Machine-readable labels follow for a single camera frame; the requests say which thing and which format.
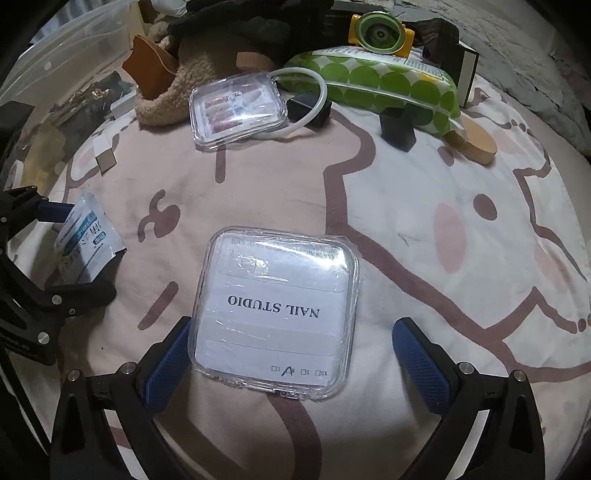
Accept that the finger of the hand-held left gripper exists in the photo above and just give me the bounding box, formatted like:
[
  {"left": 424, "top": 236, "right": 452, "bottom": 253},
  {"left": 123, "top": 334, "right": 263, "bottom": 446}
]
[
  {"left": 0, "top": 186, "right": 75, "bottom": 245},
  {"left": 0, "top": 248, "right": 129, "bottom": 324}
]

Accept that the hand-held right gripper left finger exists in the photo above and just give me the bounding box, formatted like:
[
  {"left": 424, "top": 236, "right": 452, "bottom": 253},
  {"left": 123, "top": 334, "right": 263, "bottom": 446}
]
[{"left": 50, "top": 316, "right": 192, "bottom": 480}]

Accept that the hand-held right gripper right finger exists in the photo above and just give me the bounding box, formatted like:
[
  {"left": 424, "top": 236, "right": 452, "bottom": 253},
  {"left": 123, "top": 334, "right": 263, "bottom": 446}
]
[{"left": 392, "top": 316, "right": 544, "bottom": 480}]

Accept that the white blue sachet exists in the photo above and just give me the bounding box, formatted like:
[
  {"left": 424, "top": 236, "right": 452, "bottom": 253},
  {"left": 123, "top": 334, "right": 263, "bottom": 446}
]
[{"left": 53, "top": 191, "right": 127, "bottom": 284}]

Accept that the large clear nail case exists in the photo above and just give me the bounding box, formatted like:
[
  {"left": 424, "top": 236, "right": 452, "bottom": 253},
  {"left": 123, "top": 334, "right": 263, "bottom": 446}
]
[{"left": 187, "top": 225, "right": 361, "bottom": 401}]

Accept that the clear plastic bin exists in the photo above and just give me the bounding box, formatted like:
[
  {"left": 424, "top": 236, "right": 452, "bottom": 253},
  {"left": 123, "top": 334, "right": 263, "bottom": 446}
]
[{"left": 0, "top": 0, "right": 139, "bottom": 195}]

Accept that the small clear nail case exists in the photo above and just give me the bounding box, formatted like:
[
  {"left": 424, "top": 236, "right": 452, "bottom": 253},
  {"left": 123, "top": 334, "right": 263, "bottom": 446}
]
[{"left": 189, "top": 71, "right": 289, "bottom": 151}]

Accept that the small white box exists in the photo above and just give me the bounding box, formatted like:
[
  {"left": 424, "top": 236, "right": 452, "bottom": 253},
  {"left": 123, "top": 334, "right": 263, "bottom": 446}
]
[{"left": 92, "top": 134, "right": 116, "bottom": 174}]

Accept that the brown leather piece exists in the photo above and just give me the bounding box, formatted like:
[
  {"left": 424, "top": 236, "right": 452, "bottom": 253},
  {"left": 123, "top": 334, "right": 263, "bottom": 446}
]
[{"left": 122, "top": 36, "right": 178, "bottom": 100}]

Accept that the beige plush slipper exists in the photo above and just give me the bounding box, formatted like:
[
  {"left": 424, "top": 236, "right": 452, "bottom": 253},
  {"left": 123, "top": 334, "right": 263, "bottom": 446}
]
[{"left": 134, "top": 32, "right": 287, "bottom": 127}]

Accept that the light wooden disc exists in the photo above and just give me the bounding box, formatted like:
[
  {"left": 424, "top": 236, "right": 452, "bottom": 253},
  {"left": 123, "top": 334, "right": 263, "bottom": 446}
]
[{"left": 445, "top": 115, "right": 498, "bottom": 165}]

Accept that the small black box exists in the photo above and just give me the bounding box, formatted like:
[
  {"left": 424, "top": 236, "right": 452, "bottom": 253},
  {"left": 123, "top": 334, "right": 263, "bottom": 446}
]
[{"left": 379, "top": 111, "right": 416, "bottom": 152}]

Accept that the black cube charger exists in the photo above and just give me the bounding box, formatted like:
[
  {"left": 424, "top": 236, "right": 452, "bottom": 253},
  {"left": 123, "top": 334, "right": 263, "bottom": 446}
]
[{"left": 287, "top": 92, "right": 332, "bottom": 129}]

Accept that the black glove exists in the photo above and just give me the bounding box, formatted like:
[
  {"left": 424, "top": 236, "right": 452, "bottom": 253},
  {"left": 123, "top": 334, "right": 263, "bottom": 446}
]
[{"left": 168, "top": 0, "right": 335, "bottom": 40}]

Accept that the green dotted wipes pack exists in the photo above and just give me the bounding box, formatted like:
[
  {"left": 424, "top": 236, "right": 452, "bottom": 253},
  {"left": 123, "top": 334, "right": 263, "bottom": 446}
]
[{"left": 281, "top": 46, "right": 462, "bottom": 137}]

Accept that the black book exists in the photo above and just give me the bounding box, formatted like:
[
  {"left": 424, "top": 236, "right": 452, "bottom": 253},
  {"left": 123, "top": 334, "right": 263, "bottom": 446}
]
[{"left": 418, "top": 21, "right": 481, "bottom": 109}]

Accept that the grey bed sheet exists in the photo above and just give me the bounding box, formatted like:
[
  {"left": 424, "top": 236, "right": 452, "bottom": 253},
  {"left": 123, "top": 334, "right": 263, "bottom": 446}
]
[{"left": 388, "top": 0, "right": 591, "bottom": 158}]

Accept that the yellow green toy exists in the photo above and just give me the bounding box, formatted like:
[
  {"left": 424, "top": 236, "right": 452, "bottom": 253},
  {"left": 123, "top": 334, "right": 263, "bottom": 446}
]
[{"left": 348, "top": 11, "right": 414, "bottom": 58}]

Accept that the white cable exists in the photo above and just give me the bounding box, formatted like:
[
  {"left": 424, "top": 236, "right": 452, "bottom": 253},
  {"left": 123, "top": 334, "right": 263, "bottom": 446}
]
[{"left": 217, "top": 67, "right": 329, "bottom": 151}]

